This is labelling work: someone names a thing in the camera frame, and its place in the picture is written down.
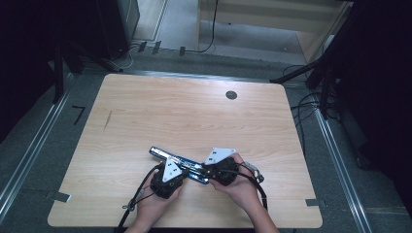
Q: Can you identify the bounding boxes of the dark cabinet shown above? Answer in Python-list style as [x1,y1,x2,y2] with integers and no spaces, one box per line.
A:
[96,0,141,60]

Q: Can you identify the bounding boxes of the white floor cable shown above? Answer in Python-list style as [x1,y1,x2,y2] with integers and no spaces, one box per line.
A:
[120,44,141,71]

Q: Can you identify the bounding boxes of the black metal stand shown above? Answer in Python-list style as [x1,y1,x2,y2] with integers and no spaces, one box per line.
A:
[52,38,124,105]

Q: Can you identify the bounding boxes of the hanging black cable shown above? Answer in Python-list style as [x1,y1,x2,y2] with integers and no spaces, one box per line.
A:
[179,0,220,56]

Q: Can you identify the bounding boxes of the person's left hand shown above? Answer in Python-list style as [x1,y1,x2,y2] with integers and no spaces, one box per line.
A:
[135,179,185,222]

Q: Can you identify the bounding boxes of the metal floor rail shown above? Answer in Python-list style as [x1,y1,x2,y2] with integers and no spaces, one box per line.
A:
[69,69,307,85]
[311,106,374,233]
[0,72,76,224]

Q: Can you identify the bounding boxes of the black floor cables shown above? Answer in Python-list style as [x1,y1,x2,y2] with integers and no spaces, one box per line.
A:
[283,64,341,156]

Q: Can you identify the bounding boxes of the blue rectangular case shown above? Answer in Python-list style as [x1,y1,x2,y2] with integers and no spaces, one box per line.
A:
[149,146,211,185]

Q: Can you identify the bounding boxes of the right hand-held gripper cable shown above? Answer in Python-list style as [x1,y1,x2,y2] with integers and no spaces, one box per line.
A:
[226,162,269,211]

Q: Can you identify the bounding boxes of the black curtain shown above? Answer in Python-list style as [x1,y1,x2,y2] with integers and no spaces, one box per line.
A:
[0,0,101,145]
[319,0,412,216]

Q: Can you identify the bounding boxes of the hand-held gripper cable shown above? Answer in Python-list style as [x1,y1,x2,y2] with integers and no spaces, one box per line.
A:
[226,162,269,211]
[114,163,163,233]

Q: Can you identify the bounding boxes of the left hand-held gripper cable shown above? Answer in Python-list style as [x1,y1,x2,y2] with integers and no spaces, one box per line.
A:
[114,163,163,233]

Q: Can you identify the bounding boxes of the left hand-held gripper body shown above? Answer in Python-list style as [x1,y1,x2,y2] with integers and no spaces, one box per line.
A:
[150,156,189,200]

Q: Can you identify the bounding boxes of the person's right hand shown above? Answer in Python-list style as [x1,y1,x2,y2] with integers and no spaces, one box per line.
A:
[209,152,262,211]

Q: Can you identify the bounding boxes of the silver metal clip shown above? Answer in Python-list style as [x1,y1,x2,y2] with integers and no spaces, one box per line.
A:
[244,161,265,184]

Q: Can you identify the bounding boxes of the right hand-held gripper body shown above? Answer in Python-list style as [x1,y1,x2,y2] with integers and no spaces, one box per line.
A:
[203,148,242,187]

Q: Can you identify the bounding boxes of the light wooden cabinet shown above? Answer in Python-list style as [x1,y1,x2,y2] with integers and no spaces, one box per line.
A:
[195,0,353,64]

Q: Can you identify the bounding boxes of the black stand leg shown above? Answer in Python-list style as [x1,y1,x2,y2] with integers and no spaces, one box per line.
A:
[269,57,328,84]

